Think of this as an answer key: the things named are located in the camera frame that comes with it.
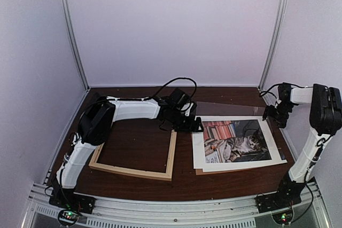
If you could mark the right aluminium corner post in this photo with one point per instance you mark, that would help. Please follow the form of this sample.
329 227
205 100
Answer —
280 14

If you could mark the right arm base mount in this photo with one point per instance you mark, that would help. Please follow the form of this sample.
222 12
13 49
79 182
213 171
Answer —
272 202

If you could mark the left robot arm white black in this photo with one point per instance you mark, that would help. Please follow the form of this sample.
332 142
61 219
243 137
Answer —
95 124

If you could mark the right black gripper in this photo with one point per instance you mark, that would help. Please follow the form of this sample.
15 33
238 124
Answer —
269 111

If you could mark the light wooden picture frame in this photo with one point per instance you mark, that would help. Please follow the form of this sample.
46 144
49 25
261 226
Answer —
146 160

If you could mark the brown backing board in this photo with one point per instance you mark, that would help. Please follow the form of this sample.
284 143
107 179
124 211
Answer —
201 172

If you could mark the left aluminium corner post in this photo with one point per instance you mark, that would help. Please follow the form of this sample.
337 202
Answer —
73 44

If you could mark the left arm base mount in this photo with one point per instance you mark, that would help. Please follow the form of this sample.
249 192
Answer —
81 203

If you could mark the clear acrylic sheet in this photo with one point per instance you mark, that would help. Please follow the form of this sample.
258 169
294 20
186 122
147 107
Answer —
216 109

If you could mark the cat photo print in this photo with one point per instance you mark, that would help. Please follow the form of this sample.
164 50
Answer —
234 141

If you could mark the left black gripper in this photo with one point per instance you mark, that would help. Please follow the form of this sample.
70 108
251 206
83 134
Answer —
189 127

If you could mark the aluminium corner post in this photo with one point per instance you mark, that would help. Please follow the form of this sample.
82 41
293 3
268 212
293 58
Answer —
280 14
73 44

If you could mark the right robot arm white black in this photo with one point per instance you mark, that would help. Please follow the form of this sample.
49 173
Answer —
324 121

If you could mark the aluminium front rail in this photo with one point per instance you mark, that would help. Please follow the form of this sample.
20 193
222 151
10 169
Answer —
111 212

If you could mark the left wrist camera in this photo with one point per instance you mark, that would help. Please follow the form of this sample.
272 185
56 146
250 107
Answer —
189 109

